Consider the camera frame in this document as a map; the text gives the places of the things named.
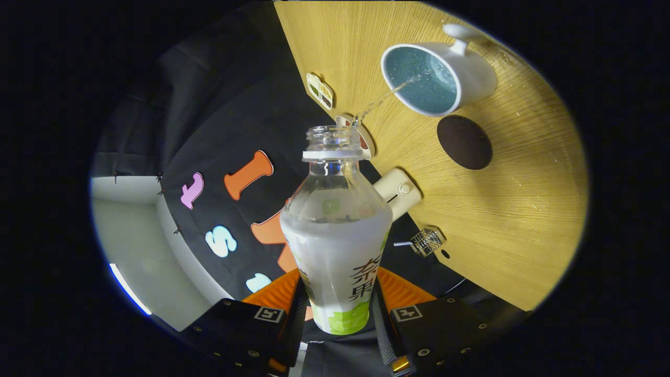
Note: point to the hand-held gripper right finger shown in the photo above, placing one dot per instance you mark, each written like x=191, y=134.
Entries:
x=382, y=335

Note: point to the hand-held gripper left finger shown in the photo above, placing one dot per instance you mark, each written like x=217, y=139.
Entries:
x=297, y=335

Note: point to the clear plastic juice bottle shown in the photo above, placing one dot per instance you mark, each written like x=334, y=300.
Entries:
x=335, y=251

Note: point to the dark brown round coaster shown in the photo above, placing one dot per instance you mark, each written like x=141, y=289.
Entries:
x=465, y=142

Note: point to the clear juice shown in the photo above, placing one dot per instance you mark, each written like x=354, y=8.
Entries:
x=403, y=84

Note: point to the white cup with blue inside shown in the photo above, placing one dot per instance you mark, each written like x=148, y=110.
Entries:
x=471, y=73

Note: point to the white toaster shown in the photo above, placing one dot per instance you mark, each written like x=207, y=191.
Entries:
x=403, y=196

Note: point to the ceiling light panel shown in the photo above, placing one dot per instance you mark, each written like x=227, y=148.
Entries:
x=128, y=290

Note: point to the small white round plate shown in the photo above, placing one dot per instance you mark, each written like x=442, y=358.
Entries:
x=369, y=150

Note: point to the wooden table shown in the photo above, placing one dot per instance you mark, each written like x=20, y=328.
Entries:
x=523, y=209

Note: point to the black backdrop cloth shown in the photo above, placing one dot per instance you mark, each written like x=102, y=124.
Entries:
x=235, y=104

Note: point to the white divided condiment dish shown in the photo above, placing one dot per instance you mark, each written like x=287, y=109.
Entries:
x=319, y=90

